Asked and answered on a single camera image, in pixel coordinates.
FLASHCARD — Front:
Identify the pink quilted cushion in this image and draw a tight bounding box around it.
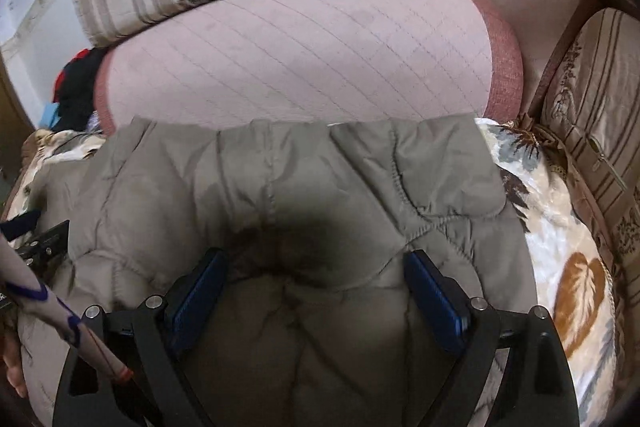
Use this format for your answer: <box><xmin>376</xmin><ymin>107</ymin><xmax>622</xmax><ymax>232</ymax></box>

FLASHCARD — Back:
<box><xmin>95</xmin><ymin>0</ymin><xmax>525</xmax><ymax>134</ymax></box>

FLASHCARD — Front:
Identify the olive quilted hooded jacket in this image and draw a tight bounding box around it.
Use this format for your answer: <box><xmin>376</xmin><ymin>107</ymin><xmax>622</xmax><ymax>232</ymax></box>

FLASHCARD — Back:
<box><xmin>15</xmin><ymin>114</ymin><xmax>539</xmax><ymax>427</ymax></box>

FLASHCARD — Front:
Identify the pile of dark clothes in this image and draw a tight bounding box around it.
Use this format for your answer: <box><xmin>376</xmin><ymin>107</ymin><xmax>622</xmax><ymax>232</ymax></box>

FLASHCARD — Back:
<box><xmin>42</xmin><ymin>48</ymin><xmax>109</xmax><ymax>134</ymax></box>

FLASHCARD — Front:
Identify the person's left hand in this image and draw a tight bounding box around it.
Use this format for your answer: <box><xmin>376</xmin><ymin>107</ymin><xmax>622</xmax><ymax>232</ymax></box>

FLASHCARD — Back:
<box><xmin>0</xmin><ymin>336</ymin><xmax>29</xmax><ymax>401</ymax></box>

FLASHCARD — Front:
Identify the leaf print blanket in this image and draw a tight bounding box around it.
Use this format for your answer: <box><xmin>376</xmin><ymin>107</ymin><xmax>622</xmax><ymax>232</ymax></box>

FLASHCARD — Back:
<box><xmin>0</xmin><ymin>117</ymin><xmax>622</xmax><ymax>427</ymax></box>

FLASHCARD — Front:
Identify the brown beige sofa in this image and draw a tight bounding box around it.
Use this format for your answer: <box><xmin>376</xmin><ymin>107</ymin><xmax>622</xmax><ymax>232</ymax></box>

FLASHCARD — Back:
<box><xmin>485</xmin><ymin>0</ymin><xmax>640</xmax><ymax>118</ymax></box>

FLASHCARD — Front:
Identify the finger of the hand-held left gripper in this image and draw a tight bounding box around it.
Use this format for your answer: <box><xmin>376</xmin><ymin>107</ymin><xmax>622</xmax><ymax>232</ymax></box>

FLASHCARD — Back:
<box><xmin>0</xmin><ymin>209</ymin><xmax>44</xmax><ymax>241</ymax></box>
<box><xmin>15</xmin><ymin>220</ymin><xmax>72</xmax><ymax>269</ymax></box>

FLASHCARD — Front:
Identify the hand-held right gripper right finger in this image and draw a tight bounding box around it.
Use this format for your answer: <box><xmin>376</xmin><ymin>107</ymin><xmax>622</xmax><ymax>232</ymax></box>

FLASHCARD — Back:
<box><xmin>402</xmin><ymin>251</ymin><xmax>581</xmax><ymax>427</ymax></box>

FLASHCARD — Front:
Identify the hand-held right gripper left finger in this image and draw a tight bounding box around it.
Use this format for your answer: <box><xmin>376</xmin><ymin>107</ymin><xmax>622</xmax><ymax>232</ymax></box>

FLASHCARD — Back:
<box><xmin>52</xmin><ymin>248</ymin><xmax>229</xmax><ymax>427</ymax></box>

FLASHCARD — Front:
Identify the brown wooden frame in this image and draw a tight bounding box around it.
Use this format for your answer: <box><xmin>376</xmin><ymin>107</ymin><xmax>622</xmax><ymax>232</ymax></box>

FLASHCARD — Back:
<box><xmin>0</xmin><ymin>57</ymin><xmax>37</xmax><ymax>134</ymax></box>

